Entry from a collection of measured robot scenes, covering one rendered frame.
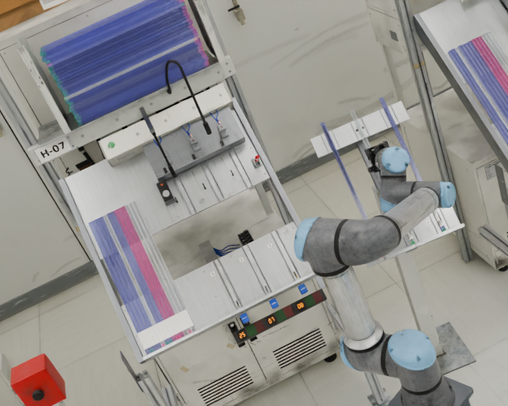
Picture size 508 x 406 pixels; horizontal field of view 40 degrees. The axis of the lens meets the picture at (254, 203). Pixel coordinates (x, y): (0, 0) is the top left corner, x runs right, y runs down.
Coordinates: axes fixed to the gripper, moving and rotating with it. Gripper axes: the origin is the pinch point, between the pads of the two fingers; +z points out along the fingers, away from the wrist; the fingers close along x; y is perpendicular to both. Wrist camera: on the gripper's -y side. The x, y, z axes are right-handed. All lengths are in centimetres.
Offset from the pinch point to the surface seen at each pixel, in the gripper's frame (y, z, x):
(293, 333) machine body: -54, 46, 50
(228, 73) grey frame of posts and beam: 50, 17, 34
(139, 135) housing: 41, 10, 71
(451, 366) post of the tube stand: -88, 34, -3
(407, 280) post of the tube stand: -46, 23, 2
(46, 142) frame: 51, 4, 100
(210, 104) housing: 42, 13, 44
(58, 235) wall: 21, 181, 160
